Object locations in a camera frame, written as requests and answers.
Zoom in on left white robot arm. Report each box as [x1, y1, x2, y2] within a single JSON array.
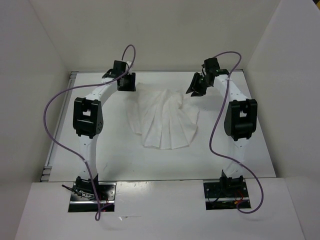
[[72, 60, 136, 200]]

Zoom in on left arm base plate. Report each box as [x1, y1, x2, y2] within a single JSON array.
[[68, 182, 116, 213]]

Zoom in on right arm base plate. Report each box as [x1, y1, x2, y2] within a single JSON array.
[[203, 180, 251, 211]]

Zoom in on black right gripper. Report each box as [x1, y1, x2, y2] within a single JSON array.
[[185, 71, 212, 97]]

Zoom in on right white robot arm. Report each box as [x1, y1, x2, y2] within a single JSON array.
[[186, 56, 258, 197]]

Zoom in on white pleated skirt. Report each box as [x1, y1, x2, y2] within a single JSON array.
[[125, 83, 200, 150]]

